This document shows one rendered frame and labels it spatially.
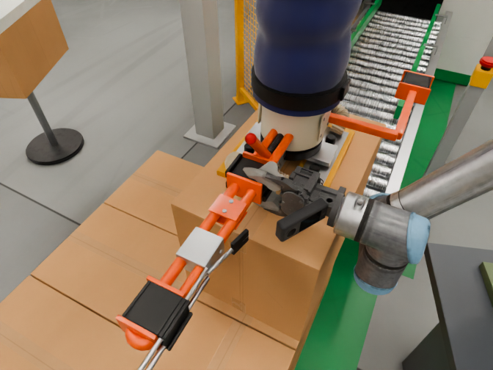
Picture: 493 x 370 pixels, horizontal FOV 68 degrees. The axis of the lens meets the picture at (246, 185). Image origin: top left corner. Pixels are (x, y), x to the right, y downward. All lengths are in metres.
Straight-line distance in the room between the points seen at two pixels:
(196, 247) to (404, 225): 0.38
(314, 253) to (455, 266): 0.63
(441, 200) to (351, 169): 0.30
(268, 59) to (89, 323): 1.05
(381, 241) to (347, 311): 1.30
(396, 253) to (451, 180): 0.19
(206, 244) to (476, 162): 0.53
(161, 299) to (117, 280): 0.87
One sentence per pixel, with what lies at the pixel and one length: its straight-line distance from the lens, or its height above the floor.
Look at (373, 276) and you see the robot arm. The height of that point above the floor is 1.10.
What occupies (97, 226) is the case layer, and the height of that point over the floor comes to 0.54.
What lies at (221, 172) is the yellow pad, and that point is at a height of 1.09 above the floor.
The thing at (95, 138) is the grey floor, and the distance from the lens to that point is 3.03.
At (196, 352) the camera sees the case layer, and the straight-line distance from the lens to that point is 1.31.
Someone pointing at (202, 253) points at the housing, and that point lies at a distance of 0.67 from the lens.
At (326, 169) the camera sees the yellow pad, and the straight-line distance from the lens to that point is 1.00.
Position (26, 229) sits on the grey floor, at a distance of 2.57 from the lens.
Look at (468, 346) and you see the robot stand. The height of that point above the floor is 0.75.
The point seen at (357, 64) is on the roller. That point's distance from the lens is 2.74.
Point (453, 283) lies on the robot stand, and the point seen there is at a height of 0.75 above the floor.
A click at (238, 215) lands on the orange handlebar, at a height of 1.21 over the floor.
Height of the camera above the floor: 1.77
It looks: 47 degrees down
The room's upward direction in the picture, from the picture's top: straight up
